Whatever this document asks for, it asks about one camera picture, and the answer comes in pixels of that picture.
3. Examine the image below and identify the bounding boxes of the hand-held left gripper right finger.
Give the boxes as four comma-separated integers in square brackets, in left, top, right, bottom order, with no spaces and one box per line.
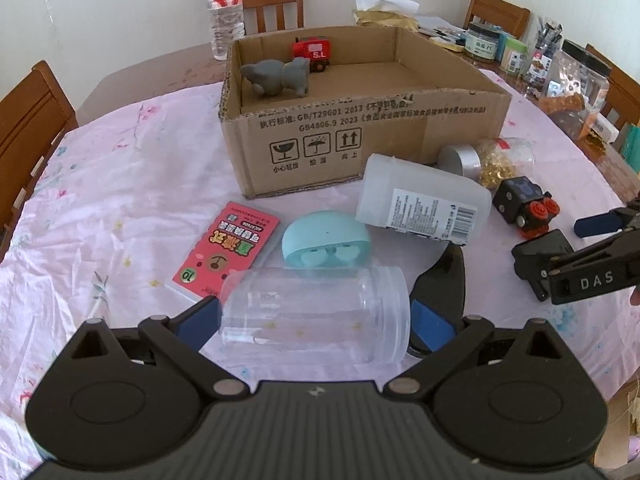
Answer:
[384,299,563,403]

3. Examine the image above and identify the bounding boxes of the teal box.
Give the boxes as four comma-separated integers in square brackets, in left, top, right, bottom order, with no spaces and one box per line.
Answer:
[619,125,640,171]

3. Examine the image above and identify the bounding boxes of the pink floral tablecloth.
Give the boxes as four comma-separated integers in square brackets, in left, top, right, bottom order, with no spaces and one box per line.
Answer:
[0,67,640,466]

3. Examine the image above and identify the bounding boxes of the gold capsule bottle silver cap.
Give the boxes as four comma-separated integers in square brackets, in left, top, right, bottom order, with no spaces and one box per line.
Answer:
[437,137,536,186]

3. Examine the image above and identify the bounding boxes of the black toy robot red wheels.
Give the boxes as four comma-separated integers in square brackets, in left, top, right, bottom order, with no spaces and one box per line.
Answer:
[491,176,561,240]

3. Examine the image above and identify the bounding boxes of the small white box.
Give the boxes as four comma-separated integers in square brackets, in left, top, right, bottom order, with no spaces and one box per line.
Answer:
[590,112,621,143]

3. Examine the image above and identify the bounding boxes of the glass jar dark lid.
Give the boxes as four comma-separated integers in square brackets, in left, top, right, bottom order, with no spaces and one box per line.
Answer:
[464,22,502,58]

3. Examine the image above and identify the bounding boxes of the green lid jar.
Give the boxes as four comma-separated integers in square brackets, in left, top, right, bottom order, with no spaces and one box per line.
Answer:
[499,36,529,75]

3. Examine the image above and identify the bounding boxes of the cardboard box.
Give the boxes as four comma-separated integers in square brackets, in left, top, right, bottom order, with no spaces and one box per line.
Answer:
[218,25,513,201]

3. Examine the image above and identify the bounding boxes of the pile of small papers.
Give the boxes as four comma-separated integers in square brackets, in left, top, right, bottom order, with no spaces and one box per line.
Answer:
[417,22,468,52]

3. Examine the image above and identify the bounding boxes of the clear water bottle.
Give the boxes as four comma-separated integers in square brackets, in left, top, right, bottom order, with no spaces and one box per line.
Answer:
[204,0,246,61]

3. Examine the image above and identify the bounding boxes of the clear plastic jar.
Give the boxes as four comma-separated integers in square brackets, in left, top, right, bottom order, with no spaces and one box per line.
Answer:
[219,266,412,366]

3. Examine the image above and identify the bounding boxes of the frosted white plastic container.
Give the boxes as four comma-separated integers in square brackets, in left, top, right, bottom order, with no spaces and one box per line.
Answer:
[355,154,493,246]

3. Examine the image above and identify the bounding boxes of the pink printed packet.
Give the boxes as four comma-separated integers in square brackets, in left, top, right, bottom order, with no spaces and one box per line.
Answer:
[165,201,281,303]

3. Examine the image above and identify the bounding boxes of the grey elephant toy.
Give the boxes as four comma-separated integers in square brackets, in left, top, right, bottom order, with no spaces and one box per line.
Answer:
[240,56,312,97]

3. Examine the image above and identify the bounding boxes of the black plastic case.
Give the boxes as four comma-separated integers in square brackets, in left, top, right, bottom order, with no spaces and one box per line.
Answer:
[511,229,576,303]

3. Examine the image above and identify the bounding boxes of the teal rounded toy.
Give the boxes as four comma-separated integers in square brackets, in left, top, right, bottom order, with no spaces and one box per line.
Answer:
[281,210,373,270]

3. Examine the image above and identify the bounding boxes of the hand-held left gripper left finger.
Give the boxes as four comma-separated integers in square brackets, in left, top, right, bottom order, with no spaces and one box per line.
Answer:
[70,296,248,401]

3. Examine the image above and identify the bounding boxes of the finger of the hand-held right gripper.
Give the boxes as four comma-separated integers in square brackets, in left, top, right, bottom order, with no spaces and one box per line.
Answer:
[574,199,640,239]
[547,227,640,277]

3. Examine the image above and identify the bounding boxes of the red toy train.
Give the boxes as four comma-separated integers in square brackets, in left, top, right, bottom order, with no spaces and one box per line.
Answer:
[292,35,332,73]

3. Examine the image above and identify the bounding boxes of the large clear jar black lid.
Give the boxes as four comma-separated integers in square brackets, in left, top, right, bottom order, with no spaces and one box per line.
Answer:
[542,39,613,126]

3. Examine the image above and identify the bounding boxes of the gold foil bag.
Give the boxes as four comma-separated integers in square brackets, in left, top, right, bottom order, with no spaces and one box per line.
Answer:
[352,7,421,33]

